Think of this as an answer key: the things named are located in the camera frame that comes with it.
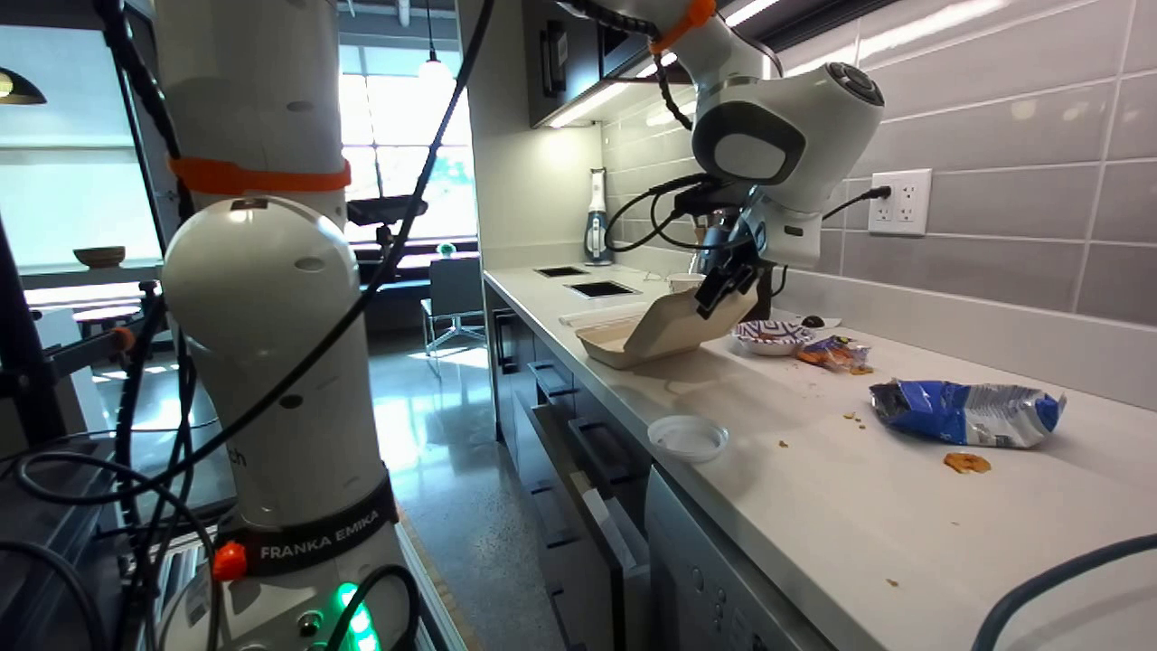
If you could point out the dark dishwasher front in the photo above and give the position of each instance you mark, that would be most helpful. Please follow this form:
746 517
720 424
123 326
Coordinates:
711 578

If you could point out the clear glass bottle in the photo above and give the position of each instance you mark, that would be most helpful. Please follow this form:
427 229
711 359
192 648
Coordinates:
598 221

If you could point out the small black scoop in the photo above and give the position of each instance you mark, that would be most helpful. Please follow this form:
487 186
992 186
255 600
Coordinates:
814 319

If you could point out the black coffee grinder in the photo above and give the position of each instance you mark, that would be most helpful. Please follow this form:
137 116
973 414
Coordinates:
767 299

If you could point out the blue chip bag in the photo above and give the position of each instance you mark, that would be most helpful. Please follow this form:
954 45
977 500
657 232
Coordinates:
963 414

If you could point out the dark cabinet drawer front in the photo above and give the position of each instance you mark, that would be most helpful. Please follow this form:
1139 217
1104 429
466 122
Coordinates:
566 436

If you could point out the grey office chair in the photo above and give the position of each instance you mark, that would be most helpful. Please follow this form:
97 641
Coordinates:
455 295

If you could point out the beige takeaway clamshell pack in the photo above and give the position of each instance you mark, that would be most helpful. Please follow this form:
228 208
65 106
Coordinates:
657 326

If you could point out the orange purple snack wrapper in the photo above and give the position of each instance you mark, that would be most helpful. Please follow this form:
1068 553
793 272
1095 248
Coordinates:
836 356

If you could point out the orange chip piece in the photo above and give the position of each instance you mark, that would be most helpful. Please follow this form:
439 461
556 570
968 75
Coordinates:
968 465

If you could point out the white wall outlet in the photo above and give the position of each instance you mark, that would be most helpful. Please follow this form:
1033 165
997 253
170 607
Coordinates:
897 201

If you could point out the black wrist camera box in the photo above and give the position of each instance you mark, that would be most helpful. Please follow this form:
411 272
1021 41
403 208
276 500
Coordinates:
711 196

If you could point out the dark upper cabinet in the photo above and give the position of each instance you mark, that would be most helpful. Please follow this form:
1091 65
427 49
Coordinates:
579 59

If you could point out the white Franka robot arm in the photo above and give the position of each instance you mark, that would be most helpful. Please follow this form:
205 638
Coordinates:
276 364

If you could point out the black camera on tripod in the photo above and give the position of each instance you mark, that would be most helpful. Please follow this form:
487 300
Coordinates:
386 210

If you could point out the small dark bowl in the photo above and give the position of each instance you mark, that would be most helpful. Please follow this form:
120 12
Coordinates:
100 253

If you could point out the dark pendant lamp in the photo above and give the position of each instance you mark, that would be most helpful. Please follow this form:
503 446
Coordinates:
21 89

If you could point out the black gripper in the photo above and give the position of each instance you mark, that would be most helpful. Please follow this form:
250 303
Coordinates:
739 238

